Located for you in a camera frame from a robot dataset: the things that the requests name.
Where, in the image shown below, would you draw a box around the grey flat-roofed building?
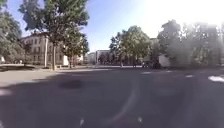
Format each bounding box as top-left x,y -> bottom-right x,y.
85,49 -> 113,66

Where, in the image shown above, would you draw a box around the group of trees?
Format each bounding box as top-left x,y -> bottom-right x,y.
108,24 -> 153,68

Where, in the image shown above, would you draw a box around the grey asphalt road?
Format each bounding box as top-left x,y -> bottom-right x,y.
0,64 -> 224,128

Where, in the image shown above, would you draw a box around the small leafy tree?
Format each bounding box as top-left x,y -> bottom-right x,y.
63,28 -> 91,69

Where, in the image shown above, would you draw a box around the pale pole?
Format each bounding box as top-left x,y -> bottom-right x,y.
43,36 -> 49,68

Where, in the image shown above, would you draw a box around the thin-trunked tree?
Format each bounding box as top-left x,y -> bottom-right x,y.
18,0 -> 90,71

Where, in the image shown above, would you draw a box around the beige building with windows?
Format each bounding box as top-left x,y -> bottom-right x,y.
19,32 -> 85,67

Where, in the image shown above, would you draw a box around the dense dark trees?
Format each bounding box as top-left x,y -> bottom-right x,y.
155,19 -> 224,68

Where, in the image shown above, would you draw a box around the bushy tree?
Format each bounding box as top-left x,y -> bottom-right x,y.
0,0 -> 27,65

